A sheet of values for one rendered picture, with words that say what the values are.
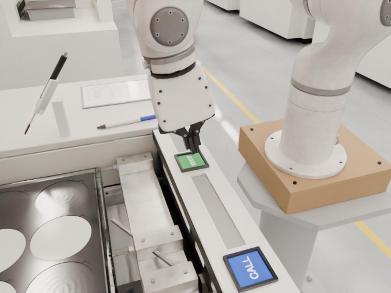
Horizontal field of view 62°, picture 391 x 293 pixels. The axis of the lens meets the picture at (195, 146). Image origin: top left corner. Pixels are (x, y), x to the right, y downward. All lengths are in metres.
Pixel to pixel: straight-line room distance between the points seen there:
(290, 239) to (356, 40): 0.52
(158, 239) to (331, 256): 1.35
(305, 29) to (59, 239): 4.77
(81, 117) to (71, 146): 0.10
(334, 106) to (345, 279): 1.18
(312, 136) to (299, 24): 4.46
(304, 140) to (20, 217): 0.58
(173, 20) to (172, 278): 0.36
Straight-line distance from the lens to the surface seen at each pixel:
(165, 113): 0.55
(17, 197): 0.75
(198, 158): 0.65
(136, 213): 0.67
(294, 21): 5.08
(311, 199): 0.77
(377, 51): 3.84
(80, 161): 0.79
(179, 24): 0.41
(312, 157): 0.77
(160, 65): 0.51
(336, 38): 0.61
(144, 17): 0.41
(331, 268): 1.79
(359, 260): 1.87
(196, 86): 0.54
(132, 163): 0.75
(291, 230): 0.89
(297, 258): 0.98
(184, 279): 0.53
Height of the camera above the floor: 1.34
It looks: 33 degrees down
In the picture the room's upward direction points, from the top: straight up
